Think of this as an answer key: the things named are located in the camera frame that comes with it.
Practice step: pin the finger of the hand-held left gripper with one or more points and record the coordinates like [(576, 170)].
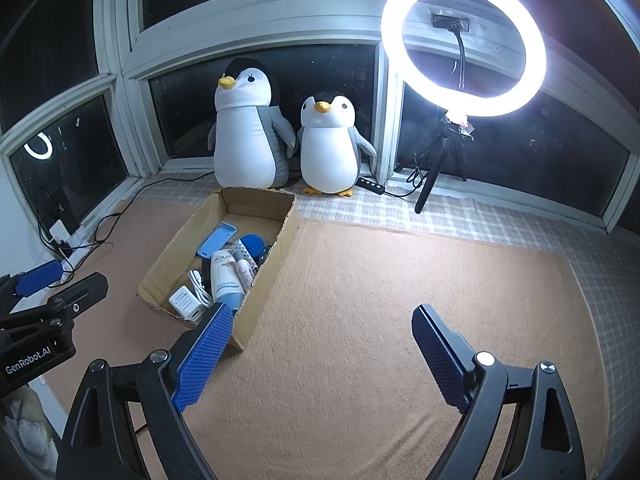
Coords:
[(80, 292), (37, 277)]

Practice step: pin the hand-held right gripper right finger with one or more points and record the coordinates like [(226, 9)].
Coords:
[(440, 355)]

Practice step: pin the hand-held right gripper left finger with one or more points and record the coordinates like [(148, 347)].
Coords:
[(207, 355)]

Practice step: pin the white power adapter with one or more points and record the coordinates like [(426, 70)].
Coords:
[(185, 302)]

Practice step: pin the white sunscreen bottle blue cap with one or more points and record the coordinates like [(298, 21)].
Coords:
[(225, 280)]

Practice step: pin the pink lip balm tube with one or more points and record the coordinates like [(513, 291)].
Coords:
[(245, 272)]

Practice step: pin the cardboard box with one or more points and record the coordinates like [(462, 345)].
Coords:
[(272, 280)]

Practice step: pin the patterned white tube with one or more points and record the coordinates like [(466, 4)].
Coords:
[(240, 250)]

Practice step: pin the light blue phone stand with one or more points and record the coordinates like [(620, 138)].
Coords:
[(216, 240)]

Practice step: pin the blue round tape measure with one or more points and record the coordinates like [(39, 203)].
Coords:
[(254, 246)]

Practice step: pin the person's left hand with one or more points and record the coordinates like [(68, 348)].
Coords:
[(25, 435)]

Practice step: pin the beige felt mat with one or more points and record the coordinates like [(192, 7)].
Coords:
[(400, 270)]

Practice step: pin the white checked blanket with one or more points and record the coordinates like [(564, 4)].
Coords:
[(500, 225)]

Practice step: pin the large penguin plush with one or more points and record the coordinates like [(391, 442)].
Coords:
[(245, 140)]

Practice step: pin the small penguin plush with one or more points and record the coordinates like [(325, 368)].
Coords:
[(330, 155)]

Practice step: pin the white window frame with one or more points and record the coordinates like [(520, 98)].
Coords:
[(250, 25)]

